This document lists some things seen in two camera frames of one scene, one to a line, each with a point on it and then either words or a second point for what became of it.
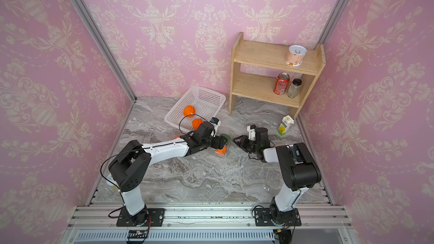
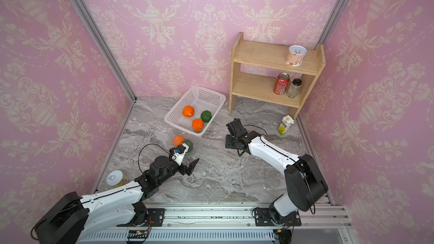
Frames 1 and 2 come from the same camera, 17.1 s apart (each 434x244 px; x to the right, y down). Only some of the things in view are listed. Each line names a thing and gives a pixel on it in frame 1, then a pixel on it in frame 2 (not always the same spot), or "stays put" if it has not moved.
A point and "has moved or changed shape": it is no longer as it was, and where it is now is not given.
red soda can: [281, 83] stays put
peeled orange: [196, 123] stays put
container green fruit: [228, 138] has moved or changed shape
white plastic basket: [206, 102] stays put
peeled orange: [188, 110] stays put
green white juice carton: [287, 121] stays put
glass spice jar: [294, 90] stays put
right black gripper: [243, 143] to [228, 139]
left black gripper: [219, 139] to [184, 170]
